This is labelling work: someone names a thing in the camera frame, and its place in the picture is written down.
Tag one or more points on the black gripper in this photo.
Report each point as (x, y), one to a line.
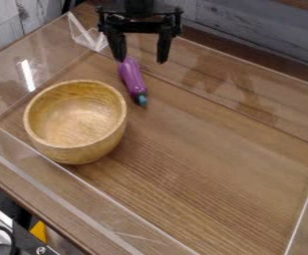
(161, 21)

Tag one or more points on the purple toy eggplant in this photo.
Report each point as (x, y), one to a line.
(133, 78)

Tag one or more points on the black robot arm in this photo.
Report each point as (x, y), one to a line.
(137, 6)

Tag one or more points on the brown wooden bowl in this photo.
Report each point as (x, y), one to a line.
(75, 121)

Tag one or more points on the yellow sticker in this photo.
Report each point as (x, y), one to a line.
(39, 231)

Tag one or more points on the clear acrylic tray wall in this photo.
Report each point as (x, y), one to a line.
(208, 177)

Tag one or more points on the black metal base plate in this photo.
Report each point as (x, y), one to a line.
(31, 246)

